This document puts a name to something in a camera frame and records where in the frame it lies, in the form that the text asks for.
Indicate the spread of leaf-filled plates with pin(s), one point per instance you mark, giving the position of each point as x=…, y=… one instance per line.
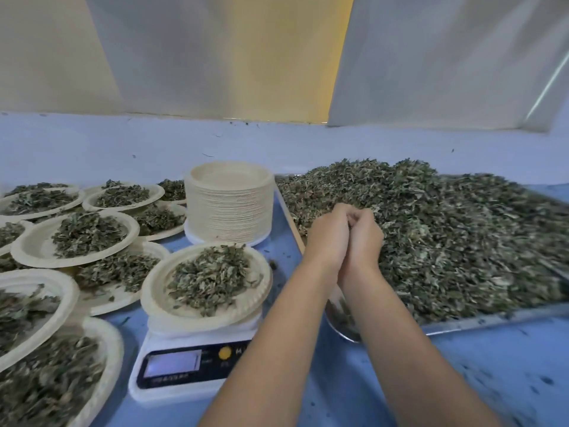
x=35, y=248

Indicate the small dried leaf portion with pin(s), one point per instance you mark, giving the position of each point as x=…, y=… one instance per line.
x=209, y=280

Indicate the big pile of dried leaves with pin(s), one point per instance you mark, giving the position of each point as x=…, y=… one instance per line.
x=444, y=240

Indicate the person's left hand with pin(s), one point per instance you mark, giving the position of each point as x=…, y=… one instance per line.
x=326, y=237

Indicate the large metal tray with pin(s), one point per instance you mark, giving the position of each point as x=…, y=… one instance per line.
x=489, y=319

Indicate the person's right forearm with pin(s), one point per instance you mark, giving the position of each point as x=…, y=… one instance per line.
x=400, y=351

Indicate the person's left fingers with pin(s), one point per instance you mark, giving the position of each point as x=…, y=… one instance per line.
x=342, y=209

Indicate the single cream paper plate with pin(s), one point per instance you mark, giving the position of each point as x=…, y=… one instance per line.
x=155, y=302

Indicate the person's right fingers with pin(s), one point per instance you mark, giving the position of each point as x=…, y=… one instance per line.
x=365, y=217

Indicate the white round plate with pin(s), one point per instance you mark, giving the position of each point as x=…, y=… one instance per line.
x=195, y=238

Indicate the person's right hand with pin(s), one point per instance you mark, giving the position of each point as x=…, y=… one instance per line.
x=365, y=244

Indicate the tall stack of empty plates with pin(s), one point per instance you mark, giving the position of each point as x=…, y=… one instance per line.
x=226, y=204

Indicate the white sheet panel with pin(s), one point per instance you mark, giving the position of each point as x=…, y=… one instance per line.
x=444, y=62
x=213, y=57

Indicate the person's left forearm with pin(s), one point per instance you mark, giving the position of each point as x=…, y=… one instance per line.
x=271, y=351

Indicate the white digital kitchen scale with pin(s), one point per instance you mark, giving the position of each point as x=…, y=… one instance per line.
x=178, y=389

